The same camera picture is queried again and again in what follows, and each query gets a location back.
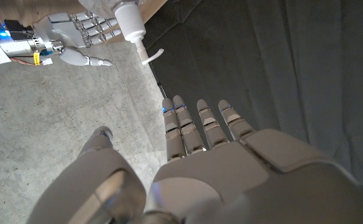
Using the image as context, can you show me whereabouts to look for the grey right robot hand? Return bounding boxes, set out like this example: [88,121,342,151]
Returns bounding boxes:
[32,11,122,67]

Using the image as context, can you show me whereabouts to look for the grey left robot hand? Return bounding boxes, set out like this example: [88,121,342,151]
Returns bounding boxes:
[25,95,363,224]

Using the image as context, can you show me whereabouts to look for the clear plastic pump dispenser bottle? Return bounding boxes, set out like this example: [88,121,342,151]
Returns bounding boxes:
[78,0,165,66]

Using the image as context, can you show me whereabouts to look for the black backdrop stand pole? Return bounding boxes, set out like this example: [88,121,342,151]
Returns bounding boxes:
[148,61,168,99]

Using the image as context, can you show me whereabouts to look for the black backdrop curtain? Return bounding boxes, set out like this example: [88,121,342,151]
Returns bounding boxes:
[142,0,363,191]

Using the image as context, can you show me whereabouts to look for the red yellow right wrist wires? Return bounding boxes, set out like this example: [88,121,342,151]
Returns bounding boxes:
[9,51,54,67]

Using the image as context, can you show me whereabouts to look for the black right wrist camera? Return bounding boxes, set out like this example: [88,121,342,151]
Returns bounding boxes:
[2,19,35,41]

